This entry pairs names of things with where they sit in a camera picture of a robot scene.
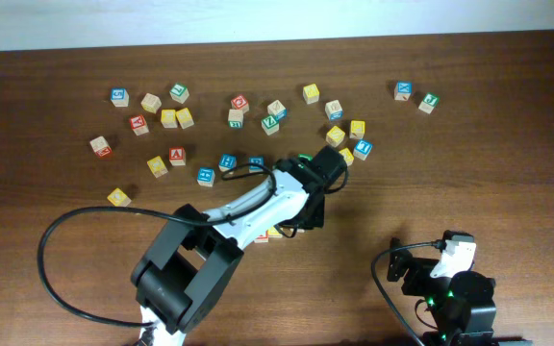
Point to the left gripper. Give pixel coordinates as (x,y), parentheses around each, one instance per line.
(316,221)

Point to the yellow block pair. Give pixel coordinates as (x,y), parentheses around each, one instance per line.
(169,119)
(184,118)

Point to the yellow block lower right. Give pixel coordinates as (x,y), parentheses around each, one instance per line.
(347,156)

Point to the red letter I block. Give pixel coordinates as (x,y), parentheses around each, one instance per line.
(262,238)

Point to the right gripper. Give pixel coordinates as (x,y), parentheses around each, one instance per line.
(420,269)

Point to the yellow block tilted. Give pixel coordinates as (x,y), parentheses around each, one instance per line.
(335,136)

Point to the yellow block left pair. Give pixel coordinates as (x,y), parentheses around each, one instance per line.
(169,119)

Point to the yellow block lower left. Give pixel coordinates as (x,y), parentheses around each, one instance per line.
(157,167)

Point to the red letter A block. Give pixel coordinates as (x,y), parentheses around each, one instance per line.
(177,156)

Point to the blue block far left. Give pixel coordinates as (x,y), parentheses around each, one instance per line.
(120,97)

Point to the green letter J block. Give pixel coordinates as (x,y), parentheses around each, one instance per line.
(428,103)

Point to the yellow letter C block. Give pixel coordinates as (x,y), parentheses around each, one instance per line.
(273,233)

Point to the blue letter P block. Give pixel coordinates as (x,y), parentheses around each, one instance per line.
(256,164)

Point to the yellow block right pair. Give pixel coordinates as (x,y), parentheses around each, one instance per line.
(184,118)

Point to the wooden block blue front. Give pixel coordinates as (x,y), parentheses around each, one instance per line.
(334,110)

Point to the yellow block near arm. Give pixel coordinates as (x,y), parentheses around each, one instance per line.
(119,198)

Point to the yellow block top centre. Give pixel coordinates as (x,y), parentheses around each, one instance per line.
(311,94)

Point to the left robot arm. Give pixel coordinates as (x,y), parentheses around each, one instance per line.
(184,272)

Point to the green letter L block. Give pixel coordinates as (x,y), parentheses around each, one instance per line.
(179,93)

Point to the green letter Z block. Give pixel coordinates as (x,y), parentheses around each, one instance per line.
(270,125)

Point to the wooden block red side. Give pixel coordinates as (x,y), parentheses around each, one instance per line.
(100,147)

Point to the red letter G block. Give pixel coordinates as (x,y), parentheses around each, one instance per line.
(240,103)

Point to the wooden block green side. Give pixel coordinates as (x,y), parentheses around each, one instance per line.
(235,118)

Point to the green letter V block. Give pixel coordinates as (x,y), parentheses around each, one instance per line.
(305,157)

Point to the red picture block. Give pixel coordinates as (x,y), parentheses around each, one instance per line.
(139,125)

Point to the blue letter H block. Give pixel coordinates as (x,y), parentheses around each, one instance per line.
(227,163)

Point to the yellow block upright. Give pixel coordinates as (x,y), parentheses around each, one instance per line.
(357,129)

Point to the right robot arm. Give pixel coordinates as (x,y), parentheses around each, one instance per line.
(459,299)

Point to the blue letter I block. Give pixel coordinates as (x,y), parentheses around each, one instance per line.
(362,149)

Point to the wooden block blue side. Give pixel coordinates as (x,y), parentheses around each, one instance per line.
(277,109)

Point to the blue letter X block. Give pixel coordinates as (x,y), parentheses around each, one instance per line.
(403,91)

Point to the plain wooden block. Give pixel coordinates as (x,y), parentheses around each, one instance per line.
(151,103)

